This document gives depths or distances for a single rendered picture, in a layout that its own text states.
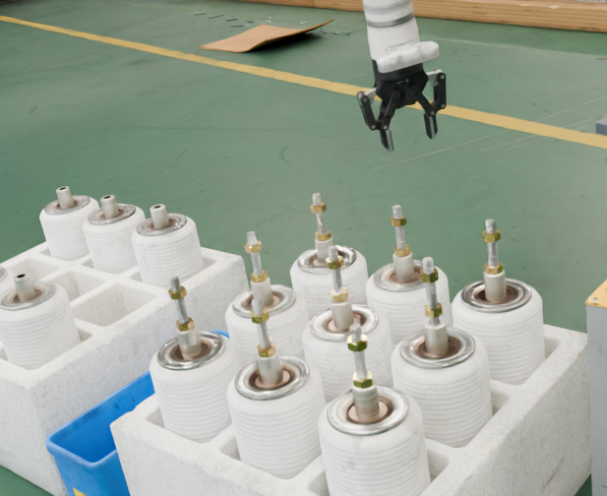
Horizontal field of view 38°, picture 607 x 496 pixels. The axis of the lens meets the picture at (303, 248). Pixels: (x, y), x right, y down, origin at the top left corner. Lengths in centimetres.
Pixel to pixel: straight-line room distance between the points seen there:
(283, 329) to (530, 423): 28
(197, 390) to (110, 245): 49
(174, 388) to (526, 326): 37
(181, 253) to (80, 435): 30
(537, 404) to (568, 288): 60
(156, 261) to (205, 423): 40
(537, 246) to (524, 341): 72
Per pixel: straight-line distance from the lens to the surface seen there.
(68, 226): 148
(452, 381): 87
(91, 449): 120
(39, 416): 118
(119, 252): 139
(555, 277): 157
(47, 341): 119
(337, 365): 94
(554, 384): 98
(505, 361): 98
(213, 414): 96
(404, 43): 133
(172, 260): 130
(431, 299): 87
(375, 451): 79
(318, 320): 98
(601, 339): 86
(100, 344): 120
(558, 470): 104
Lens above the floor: 72
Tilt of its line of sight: 24 degrees down
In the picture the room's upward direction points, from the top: 10 degrees counter-clockwise
